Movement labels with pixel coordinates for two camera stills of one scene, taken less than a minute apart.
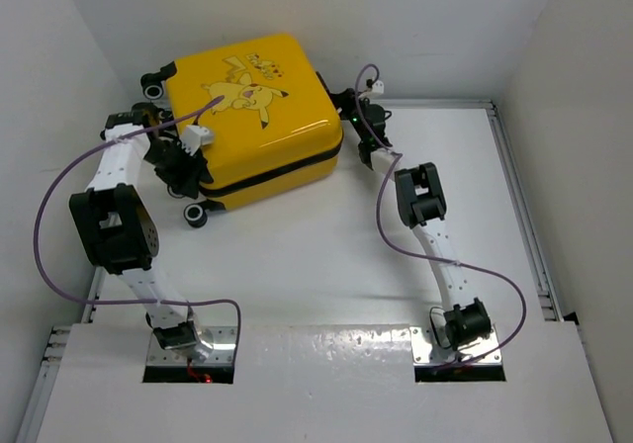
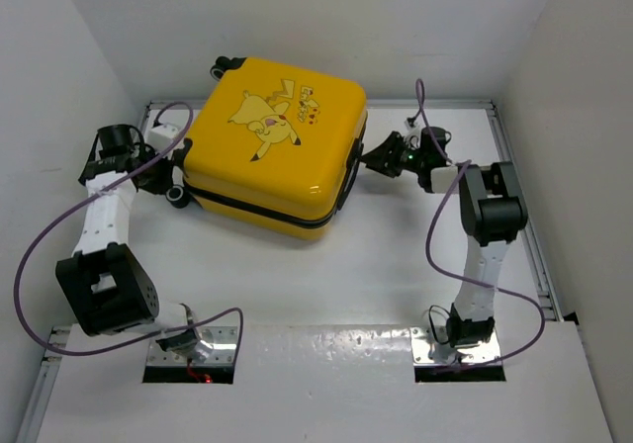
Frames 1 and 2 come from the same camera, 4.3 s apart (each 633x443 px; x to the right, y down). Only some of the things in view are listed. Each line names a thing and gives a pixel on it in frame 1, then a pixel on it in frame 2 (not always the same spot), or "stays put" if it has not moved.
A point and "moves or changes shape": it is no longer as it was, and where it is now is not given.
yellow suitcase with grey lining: [258, 115] moves or changes shape
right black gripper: [348, 100] → [383, 159]
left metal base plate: [224, 339] stays put
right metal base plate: [427, 351] stays put
